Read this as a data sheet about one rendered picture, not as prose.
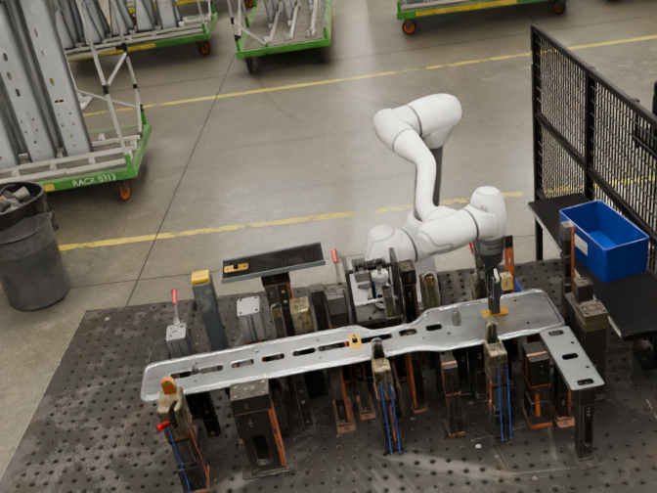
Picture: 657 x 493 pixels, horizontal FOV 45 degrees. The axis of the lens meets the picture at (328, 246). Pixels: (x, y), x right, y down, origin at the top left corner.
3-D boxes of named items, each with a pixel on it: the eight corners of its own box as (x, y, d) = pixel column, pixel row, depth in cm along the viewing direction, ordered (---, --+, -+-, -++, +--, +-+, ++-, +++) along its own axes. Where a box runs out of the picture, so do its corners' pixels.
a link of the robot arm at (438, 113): (395, 247, 338) (438, 228, 344) (416, 272, 328) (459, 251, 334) (396, 96, 283) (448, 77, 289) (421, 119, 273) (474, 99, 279)
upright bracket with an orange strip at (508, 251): (509, 354, 290) (504, 237, 265) (508, 352, 291) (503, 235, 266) (517, 353, 290) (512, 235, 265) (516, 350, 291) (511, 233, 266)
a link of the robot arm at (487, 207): (493, 221, 252) (458, 235, 248) (490, 177, 244) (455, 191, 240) (514, 234, 243) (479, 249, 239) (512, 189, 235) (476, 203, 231)
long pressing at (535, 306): (138, 409, 250) (137, 405, 250) (145, 365, 270) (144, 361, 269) (568, 328, 252) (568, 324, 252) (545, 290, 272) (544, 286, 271)
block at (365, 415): (361, 422, 272) (349, 355, 257) (356, 396, 283) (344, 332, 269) (376, 419, 272) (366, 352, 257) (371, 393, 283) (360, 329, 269)
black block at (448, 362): (448, 444, 257) (440, 374, 243) (440, 421, 267) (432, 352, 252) (471, 439, 258) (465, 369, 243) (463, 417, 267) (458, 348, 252)
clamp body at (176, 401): (180, 503, 253) (151, 419, 235) (183, 469, 266) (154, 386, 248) (213, 497, 253) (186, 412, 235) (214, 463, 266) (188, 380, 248)
